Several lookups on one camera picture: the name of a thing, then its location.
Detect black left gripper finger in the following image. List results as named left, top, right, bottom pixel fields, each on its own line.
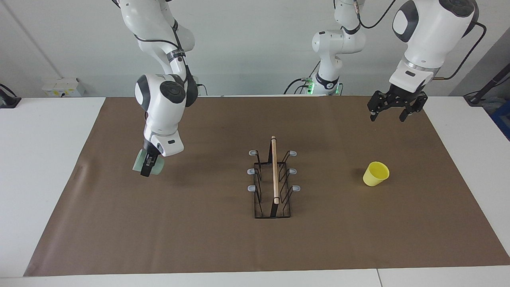
left=399, top=92, right=429, bottom=122
left=367, top=90, right=389, bottom=122

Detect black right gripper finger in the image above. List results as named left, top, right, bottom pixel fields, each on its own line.
left=140, top=155, right=159, bottom=178

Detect green plastic cup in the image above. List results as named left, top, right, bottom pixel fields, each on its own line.
left=132, top=148, right=165, bottom=176

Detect yellow plastic cup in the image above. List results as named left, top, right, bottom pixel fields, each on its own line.
left=363, top=161, right=390, bottom=187

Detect black tripod pole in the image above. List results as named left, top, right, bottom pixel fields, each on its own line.
left=464, top=63, right=510, bottom=106

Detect brown paper table mat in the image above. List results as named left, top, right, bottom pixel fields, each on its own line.
left=23, top=96, right=510, bottom=277

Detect blue crate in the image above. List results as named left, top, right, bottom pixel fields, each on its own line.
left=491, top=100, right=510, bottom=141

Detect black clamp stand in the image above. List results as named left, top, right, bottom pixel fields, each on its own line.
left=0, top=83, right=21, bottom=108

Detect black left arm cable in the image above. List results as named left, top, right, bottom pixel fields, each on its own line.
left=356, top=0, right=487, bottom=81

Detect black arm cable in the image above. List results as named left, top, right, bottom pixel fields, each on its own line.
left=356, top=0, right=487, bottom=81
left=114, top=0, right=200, bottom=108

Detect black left base cables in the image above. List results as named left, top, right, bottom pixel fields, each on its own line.
left=284, top=63, right=321, bottom=95

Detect white wall socket box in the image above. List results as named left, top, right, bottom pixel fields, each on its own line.
left=42, top=77, right=86, bottom=97

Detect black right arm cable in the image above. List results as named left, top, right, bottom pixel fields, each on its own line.
left=114, top=0, right=200, bottom=108

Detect black wire cup rack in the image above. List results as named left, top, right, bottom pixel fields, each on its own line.
left=248, top=136, right=301, bottom=219

